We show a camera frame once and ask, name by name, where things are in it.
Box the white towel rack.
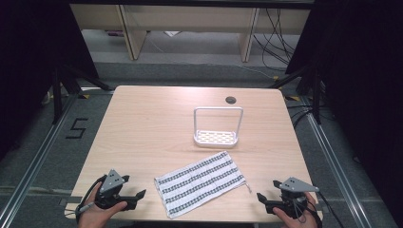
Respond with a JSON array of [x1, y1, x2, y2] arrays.
[[193, 106, 244, 148]]

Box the black curtain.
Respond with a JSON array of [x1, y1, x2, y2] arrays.
[[0, 0, 100, 161], [284, 0, 403, 221]]

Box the bundle of black floor cables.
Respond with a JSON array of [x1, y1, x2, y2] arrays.
[[252, 8, 302, 70]]

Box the person's right hand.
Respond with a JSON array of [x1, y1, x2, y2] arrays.
[[272, 192, 317, 228]]

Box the person's left hand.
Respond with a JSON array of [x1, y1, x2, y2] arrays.
[[77, 181, 128, 228]]

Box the black metal stand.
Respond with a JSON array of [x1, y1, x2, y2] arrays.
[[50, 64, 112, 125], [268, 65, 323, 125]]

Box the black gripper cable with plug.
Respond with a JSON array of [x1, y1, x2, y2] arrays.
[[74, 174, 108, 220]]

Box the striped white dish cloth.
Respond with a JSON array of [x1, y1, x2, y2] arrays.
[[153, 150, 253, 220]]

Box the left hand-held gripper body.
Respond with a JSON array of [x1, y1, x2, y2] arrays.
[[94, 169, 139, 212]]

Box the light wooden desk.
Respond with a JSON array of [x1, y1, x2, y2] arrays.
[[69, 3, 312, 63]]

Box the black cables beside rail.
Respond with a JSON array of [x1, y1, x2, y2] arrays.
[[285, 104, 321, 128]]

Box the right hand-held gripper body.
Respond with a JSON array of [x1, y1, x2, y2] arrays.
[[265, 176, 320, 220]]

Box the aluminium floor rail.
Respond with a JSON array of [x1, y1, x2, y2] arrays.
[[298, 94, 374, 228], [0, 89, 115, 228]]

